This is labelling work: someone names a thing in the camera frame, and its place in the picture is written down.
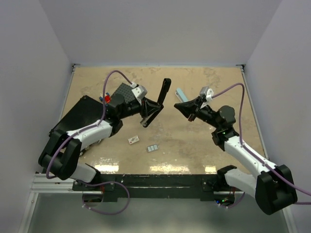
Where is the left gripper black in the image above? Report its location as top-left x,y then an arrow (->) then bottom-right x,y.
119,97 -> 160,120

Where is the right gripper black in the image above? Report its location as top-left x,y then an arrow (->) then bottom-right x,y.
174,96 -> 221,129

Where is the light blue stapler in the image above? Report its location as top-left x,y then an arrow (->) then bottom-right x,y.
175,88 -> 189,103

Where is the white staple box sleeve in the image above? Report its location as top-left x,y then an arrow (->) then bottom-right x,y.
128,135 -> 140,145

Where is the black stapler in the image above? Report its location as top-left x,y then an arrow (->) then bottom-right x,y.
140,78 -> 172,128

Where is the staple box tray with staples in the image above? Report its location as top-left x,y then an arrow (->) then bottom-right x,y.
146,144 -> 159,152

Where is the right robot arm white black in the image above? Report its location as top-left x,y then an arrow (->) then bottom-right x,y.
174,97 -> 297,215

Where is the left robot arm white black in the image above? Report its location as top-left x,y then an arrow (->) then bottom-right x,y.
38,93 -> 165,190

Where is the grey lego baseplate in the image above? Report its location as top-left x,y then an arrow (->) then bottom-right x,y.
111,83 -> 136,103

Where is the red blue lego car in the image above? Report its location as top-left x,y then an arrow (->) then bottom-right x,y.
99,92 -> 111,104

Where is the black flat case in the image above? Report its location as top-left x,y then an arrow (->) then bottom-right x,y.
49,95 -> 107,149

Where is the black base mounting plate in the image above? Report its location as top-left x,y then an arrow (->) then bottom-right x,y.
72,174 -> 239,204

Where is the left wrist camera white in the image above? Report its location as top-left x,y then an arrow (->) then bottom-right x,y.
131,85 -> 148,100

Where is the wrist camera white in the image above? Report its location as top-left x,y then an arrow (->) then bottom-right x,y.
199,86 -> 214,105
131,85 -> 148,100

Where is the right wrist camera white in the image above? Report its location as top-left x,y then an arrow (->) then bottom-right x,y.
199,86 -> 214,105

